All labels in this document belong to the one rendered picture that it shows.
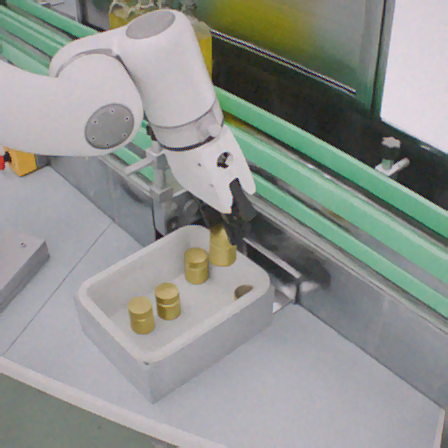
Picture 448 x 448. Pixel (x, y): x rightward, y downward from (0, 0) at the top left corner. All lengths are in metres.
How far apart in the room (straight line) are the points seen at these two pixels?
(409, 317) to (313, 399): 0.17
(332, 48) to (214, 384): 0.52
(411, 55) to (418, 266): 0.29
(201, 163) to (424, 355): 0.38
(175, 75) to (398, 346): 0.46
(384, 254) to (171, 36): 0.39
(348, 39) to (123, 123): 0.47
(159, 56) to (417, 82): 0.41
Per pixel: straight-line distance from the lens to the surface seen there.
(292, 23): 0.99
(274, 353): 0.87
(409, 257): 0.76
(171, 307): 0.87
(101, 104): 0.52
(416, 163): 0.96
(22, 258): 1.00
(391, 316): 0.81
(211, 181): 0.65
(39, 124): 0.52
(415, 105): 0.87
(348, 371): 0.86
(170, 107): 0.60
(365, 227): 0.78
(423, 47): 0.84
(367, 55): 0.89
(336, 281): 0.84
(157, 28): 0.58
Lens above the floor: 1.43
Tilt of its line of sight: 39 degrees down
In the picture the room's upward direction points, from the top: straight up
